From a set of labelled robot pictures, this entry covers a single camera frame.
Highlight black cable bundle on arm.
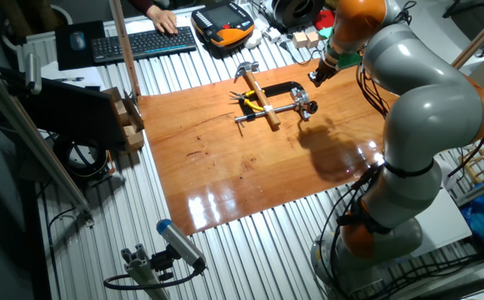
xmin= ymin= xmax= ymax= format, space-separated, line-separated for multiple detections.
xmin=314 ymin=162 xmax=397 ymax=300

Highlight person's dark-sleeved forearm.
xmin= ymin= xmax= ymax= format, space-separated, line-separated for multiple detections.
xmin=127 ymin=0 xmax=156 ymax=17

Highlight grey computer mouse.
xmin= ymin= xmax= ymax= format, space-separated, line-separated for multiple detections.
xmin=69 ymin=31 xmax=87 ymax=52

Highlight black mouse pad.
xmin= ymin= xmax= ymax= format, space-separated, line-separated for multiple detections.
xmin=54 ymin=19 xmax=107 ymax=72

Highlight thin wooden pole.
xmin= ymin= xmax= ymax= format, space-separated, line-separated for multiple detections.
xmin=107 ymin=0 xmax=142 ymax=101
xmin=452 ymin=2 xmax=484 ymax=70

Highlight wooden peg rack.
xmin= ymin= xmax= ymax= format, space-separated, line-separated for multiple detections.
xmin=460 ymin=139 xmax=484 ymax=184

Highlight red round object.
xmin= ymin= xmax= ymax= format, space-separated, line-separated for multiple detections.
xmin=312 ymin=8 xmax=337 ymax=31

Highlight white plug adapter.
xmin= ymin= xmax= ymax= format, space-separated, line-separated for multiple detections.
xmin=262 ymin=27 xmax=284 ymax=45

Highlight black C-clamp with steel screw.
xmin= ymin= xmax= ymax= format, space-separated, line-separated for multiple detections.
xmin=235 ymin=80 xmax=312 ymax=124

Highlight long aluminium frame bar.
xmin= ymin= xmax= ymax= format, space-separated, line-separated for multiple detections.
xmin=0 ymin=57 xmax=95 ymax=226

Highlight white paper sheet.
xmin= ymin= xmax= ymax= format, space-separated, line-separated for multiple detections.
xmin=41 ymin=61 xmax=106 ymax=91

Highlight black flat panel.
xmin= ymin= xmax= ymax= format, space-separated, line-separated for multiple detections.
xmin=14 ymin=77 xmax=128 ymax=151

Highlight white round lamp base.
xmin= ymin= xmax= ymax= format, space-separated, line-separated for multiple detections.
xmin=435 ymin=156 xmax=458 ymax=192

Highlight black round disc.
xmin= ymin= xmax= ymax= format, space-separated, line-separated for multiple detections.
xmin=271 ymin=0 xmax=326 ymax=29

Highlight orange and black teach pendant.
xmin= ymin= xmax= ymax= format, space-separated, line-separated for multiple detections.
xmin=190 ymin=0 xmax=256 ymax=49

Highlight black camera cable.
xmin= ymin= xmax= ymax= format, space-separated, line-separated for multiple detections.
xmin=102 ymin=266 xmax=205 ymax=292

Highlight glossy wooden board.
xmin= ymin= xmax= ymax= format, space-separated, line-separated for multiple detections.
xmin=137 ymin=57 xmax=399 ymax=237

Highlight white flat board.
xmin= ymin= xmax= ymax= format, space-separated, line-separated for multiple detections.
xmin=410 ymin=187 xmax=473 ymax=258

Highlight aluminium profile camera stand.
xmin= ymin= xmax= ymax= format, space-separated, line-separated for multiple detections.
xmin=120 ymin=243 xmax=170 ymax=300

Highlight black keyboard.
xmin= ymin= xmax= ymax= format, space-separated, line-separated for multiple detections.
xmin=90 ymin=25 xmax=198 ymax=64

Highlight claw hammer with wooden handle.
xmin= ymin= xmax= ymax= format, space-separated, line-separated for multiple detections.
xmin=232 ymin=61 xmax=282 ymax=130

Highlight silver camera with blue cap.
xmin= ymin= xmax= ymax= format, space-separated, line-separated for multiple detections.
xmin=156 ymin=218 xmax=207 ymax=272

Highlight yellow-handled needle-nose pliers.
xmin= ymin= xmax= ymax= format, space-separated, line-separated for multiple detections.
xmin=228 ymin=89 xmax=266 ymax=113

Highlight white rounded plastic object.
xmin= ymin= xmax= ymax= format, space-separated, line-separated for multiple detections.
xmin=243 ymin=27 xmax=264 ymax=50

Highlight person's bare hand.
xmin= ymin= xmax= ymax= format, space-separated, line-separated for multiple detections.
xmin=147 ymin=4 xmax=179 ymax=36

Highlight stacked wooden blocks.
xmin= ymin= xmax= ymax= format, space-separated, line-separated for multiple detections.
xmin=102 ymin=86 xmax=146 ymax=153

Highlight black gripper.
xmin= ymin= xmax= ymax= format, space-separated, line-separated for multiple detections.
xmin=307 ymin=57 xmax=339 ymax=88

